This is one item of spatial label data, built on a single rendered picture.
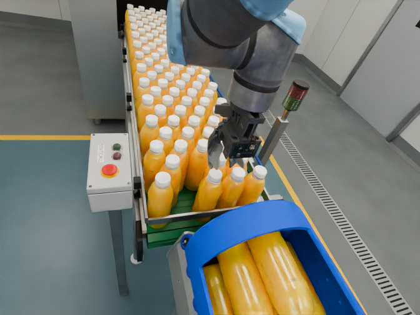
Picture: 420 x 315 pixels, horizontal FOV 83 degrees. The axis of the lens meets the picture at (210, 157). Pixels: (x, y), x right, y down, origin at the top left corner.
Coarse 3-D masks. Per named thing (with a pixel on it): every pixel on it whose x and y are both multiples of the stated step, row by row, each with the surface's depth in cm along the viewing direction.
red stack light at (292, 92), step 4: (292, 84) 86; (292, 88) 86; (296, 88) 84; (288, 92) 88; (292, 92) 86; (296, 92) 85; (300, 92) 85; (304, 92) 85; (292, 96) 87; (296, 96) 86; (300, 96) 86; (304, 96) 87
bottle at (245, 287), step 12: (228, 252) 46; (240, 252) 46; (228, 264) 45; (240, 264) 45; (252, 264) 45; (228, 276) 44; (240, 276) 43; (252, 276) 43; (228, 288) 44; (240, 288) 42; (252, 288) 42; (264, 288) 43; (240, 300) 41; (252, 300) 41; (264, 300) 41; (240, 312) 40; (252, 312) 40; (264, 312) 40
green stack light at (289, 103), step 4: (288, 96) 88; (284, 100) 90; (288, 100) 88; (292, 100) 87; (296, 100) 87; (300, 100) 87; (284, 104) 90; (288, 104) 89; (292, 104) 88; (296, 104) 88; (300, 104) 89; (288, 108) 90; (292, 108) 89; (296, 108) 90
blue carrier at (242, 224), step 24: (240, 216) 44; (264, 216) 43; (288, 216) 45; (192, 240) 47; (216, 240) 43; (240, 240) 41; (288, 240) 61; (312, 240) 45; (192, 264) 46; (312, 264) 54; (192, 288) 46; (336, 288) 47; (336, 312) 48; (360, 312) 37
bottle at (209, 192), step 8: (200, 184) 69; (208, 184) 67; (216, 184) 67; (200, 192) 69; (208, 192) 67; (216, 192) 67; (200, 200) 70; (208, 200) 69; (216, 200) 70; (192, 208) 77; (200, 208) 72; (208, 208) 72
